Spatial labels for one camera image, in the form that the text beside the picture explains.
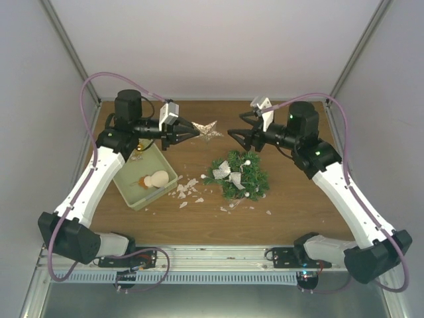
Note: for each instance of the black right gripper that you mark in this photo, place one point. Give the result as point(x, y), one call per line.
point(256, 131)

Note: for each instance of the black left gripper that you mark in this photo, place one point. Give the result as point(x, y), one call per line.
point(168, 132)

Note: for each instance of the silver glitter star ornament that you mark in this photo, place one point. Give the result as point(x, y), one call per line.
point(207, 132)

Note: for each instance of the silver mesh ribbon bow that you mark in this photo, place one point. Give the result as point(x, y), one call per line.
point(224, 172)

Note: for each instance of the small green christmas tree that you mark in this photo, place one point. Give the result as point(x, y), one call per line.
point(248, 164)

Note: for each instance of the light green perforated plastic basket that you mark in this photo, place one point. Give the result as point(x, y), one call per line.
point(138, 165)

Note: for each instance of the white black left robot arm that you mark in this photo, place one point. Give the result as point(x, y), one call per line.
point(66, 231)

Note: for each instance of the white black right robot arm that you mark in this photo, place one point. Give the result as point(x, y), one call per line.
point(377, 247)

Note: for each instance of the beige snowman ornament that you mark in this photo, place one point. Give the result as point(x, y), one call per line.
point(157, 179)

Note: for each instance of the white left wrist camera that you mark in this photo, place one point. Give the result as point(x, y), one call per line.
point(169, 113)

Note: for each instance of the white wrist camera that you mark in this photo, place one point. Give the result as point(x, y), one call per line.
point(262, 106)
point(169, 113)

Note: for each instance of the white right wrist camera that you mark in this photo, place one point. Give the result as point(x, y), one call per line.
point(262, 106)

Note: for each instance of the aluminium front mounting rail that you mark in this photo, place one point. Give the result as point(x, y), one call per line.
point(185, 258)

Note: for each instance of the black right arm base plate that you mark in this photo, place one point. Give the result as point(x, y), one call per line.
point(285, 257)

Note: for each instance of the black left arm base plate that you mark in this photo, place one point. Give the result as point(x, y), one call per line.
point(136, 257)

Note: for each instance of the grey slotted cable duct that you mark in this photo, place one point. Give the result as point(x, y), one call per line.
point(198, 278)

